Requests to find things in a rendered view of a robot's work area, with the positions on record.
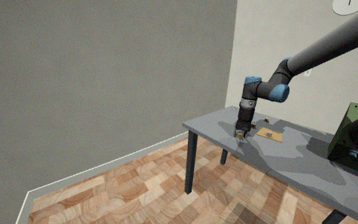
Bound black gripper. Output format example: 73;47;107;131
234;98;257;138

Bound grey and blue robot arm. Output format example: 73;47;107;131
242;14;358;163

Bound tan flat mat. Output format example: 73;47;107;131
257;127;282;142

